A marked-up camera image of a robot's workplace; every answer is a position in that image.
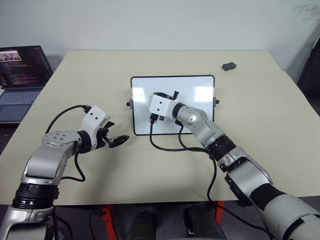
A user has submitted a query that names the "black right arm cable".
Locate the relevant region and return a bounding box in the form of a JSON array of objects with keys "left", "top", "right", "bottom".
[{"left": 149, "top": 120, "right": 273, "bottom": 240}]

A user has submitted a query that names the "black chair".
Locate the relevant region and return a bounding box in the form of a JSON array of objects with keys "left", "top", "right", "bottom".
[{"left": 298, "top": 36, "right": 320, "bottom": 97}]

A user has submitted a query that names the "red metal frame bar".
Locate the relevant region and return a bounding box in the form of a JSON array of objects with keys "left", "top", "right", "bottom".
[
  {"left": 100, "top": 204, "right": 114, "bottom": 240},
  {"left": 214, "top": 199, "right": 225, "bottom": 226}
]

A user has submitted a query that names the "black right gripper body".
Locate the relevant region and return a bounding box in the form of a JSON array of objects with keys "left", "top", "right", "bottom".
[{"left": 149, "top": 113, "right": 165, "bottom": 124}]

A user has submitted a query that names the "black whiteboard eraser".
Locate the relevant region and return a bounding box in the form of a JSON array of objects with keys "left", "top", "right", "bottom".
[{"left": 221, "top": 61, "right": 238, "bottom": 72}]

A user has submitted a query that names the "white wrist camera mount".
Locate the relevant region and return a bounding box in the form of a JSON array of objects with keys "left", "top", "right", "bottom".
[
  {"left": 80, "top": 105, "right": 112, "bottom": 150},
  {"left": 148, "top": 93, "right": 179, "bottom": 119}
]

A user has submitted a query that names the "dark rounded shape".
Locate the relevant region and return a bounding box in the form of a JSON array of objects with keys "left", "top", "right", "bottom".
[
  {"left": 183, "top": 203, "right": 226, "bottom": 240},
  {"left": 125, "top": 210, "right": 155, "bottom": 240}
]

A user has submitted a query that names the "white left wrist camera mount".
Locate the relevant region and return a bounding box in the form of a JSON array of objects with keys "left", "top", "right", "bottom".
[{"left": 80, "top": 105, "right": 112, "bottom": 150}]

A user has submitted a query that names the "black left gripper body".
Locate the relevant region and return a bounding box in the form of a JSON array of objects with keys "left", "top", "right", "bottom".
[{"left": 96, "top": 127, "right": 114, "bottom": 150}]

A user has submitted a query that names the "black-framed whiteboard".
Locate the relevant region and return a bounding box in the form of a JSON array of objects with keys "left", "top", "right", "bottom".
[{"left": 125, "top": 74, "right": 221, "bottom": 137}]

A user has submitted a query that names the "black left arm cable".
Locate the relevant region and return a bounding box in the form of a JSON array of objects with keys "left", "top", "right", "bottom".
[{"left": 45, "top": 104, "right": 91, "bottom": 183}]

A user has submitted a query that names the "open grey laptop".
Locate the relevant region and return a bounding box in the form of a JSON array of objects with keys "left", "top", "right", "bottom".
[{"left": 0, "top": 45, "right": 54, "bottom": 124}]

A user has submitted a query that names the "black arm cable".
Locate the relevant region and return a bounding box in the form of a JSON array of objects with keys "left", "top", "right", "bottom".
[
  {"left": 45, "top": 104, "right": 91, "bottom": 183},
  {"left": 149, "top": 120, "right": 273, "bottom": 240}
]

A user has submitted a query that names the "long pointed left gripper finger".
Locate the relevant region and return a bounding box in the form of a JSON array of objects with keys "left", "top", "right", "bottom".
[{"left": 109, "top": 134, "right": 131, "bottom": 149}]

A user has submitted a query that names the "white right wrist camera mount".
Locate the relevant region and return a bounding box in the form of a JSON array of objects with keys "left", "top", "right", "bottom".
[{"left": 148, "top": 93, "right": 179, "bottom": 119}]

